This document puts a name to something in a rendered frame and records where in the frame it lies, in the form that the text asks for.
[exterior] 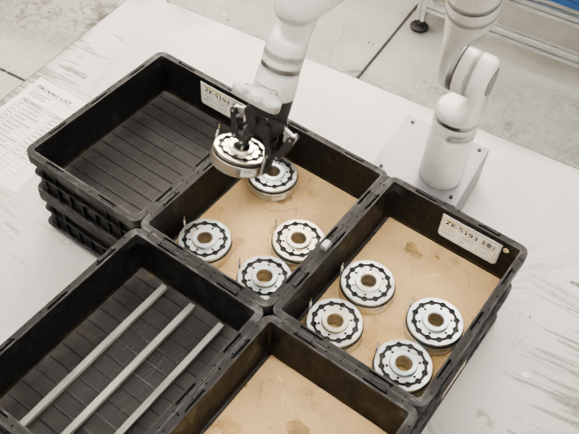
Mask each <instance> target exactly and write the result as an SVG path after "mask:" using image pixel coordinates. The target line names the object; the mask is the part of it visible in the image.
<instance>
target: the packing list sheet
mask: <svg viewBox="0 0 579 434"><path fill-rule="evenodd" d="M85 104H86V102H84V101H82V100H80V99H78V98H76V97H75V96H73V95H71V94H69V93H68V92H66V91H64V90H62V89H61V88H59V87H57V86H55V85H54V84H51V83H50V82H48V81H47V80H46V79H45V78H43V77H40V78H39V79H38V80H37V81H36V82H34V83H33V84H30V85H29V86H28V87H27V88H25V89H24V90H23V91H22V92H21V93H20V94H19V95H17V96H16V97H14V98H13V99H11V100H10V101H9V102H7V103H5V104H4V105H3V106H2V107H1V108H0V184H1V185H3V186H4V187H6V188H8V189H11V190H13V191H15V192H16V191H17V190H18V189H19V188H20V187H21V186H22V185H23V184H24V183H25V182H26V181H27V180H29V179H30V178H31V177H32V176H33V175H34V174H35V168H36V166H35V165H33V164H31V163H30V161H29V159H28V154H27V148H28V146H29V145H31V144H32V143H33V142H35V141H36V140H37V139H38V138H40V137H41V136H42V135H44V134H45V133H47V132H48V131H50V130H51V129H52V128H54V127H56V126H57V125H58V124H60V123H61V122H62V121H63V120H65V119H66V118H67V117H69V116H70V115H72V114H73V113H75V112H76V111H77V110H79V109H80V108H82V107H83V106H84V105H85Z"/></svg>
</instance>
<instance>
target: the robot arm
mask: <svg viewBox="0 0 579 434"><path fill-rule="evenodd" d="M343 1H345V0H274V11H275V14H276V16H277V18H276V21H275V24H274V27H273V29H272V30H271V31H270V33H269V35H268V37H267V40H266V42H265V48H264V51H263V54H262V58H261V61H260V64H259V66H258V69H257V71H256V74H255V78H254V81H253V83H249V82H245V81H241V80H239V81H236V82H234V83H233V88H232V93H233V94H234V95H236V96H237V97H239V98H241V99H242V100H244V101H246V102H248V104H247V106H242V104H241V103H237V104H235V105H234V106H232V107H231V108H230V119H231V135H232V137H233V138H236V139H237V140H238V141H239V147H238V149H239V150H241V151H247V150H249V147H250V143H249V141H251V139H252V137H253V135H257V136H259V137H260V138H261V139H263V147H264V148H265V156H264V157H263V159H262V163H261V166H260V169H259V173H258V174H259V175H260V176H263V175H264V174H266V173H268V172H269V171H270V170H271V167H272V163H273V160H275V161H279V160H280V159H281V158H283V157H285V156H286V154H287V153H288V152H289V151H290V149H291V148H292V147H293V145H294V144H295V143H296V142H297V141H298V140H299V138H300V136H299V134H298V133H292V132H291V131H290V130H289V129H288V117H289V115H290V110H291V107H292V104H293V101H294V98H295V95H296V90H297V87H298V84H299V77H300V73H301V69H302V65H303V61H304V59H305V56H306V52H307V48H308V42H309V39H310V37H311V35H312V33H313V31H314V27H315V24H316V23H317V20H318V18H319V17H321V16H323V15H324V14H326V13H327V12H328V11H329V10H331V9H333V8H334V7H336V6H337V5H339V4H340V3H342V2H343ZM502 1H503V0H445V30H444V38H443V43H442V47H441V51H440V55H439V63H438V68H437V80H438V83H439V84H440V85H441V86H442V87H444V88H445V89H447V90H450V91H452V92H451V93H448V94H445V95H443V96H442V97H441V98H440V99H439V100H438V102H437V105H436V108H435V111H434V115H433V121H432V125H431V127H430V131H429V134H428V138H427V141H426V147H425V150H424V153H423V156H422V160H421V163H420V169H419V173H420V178H421V179H422V181H423V182H424V183H426V184H427V185H429V186H430V187H433V188H435V189H452V188H454V187H456V186H457V185H458V184H459V182H460V180H461V177H462V175H463V172H464V167H465V165H466V162H467V159H468V157H469V154H470V149H471V147H472V144H473V141H474V138H475V136H476V131H477V129H478V126H479V123H480V120H481V118H482V115H483V111H484V109H485V106H486V103H487V101H488V98H489V94H490V92H491V90H492V89H493V87H494V83H495V80H496V78H497V77H498V72H499V69H500V60H499V59H498V58H497V57H496V56H495V55H493V54H490V53H486V52H484V51H483V50H480V49H478V48H476V47H473V46H470V45H468V44H467V43H468V42H470V41H472V40H475V39H477V38H479V37H480V36H482V35H484V34H486V33H487V32H488V31H489V30H490V29H491V28H492V27H493V26H494V25H495V24H496V23H497V21H498V19H499V17H500V14H501V6H502ZM243 116H245V117H246V121H247V124H248V125H247V126H246V129H245V130H244V123H243ZM281 133H283V142H284V143H283V145H282V146H281V147H280V149H279V150H278V151H277V142H278V135H279V134H281Z"/></svg>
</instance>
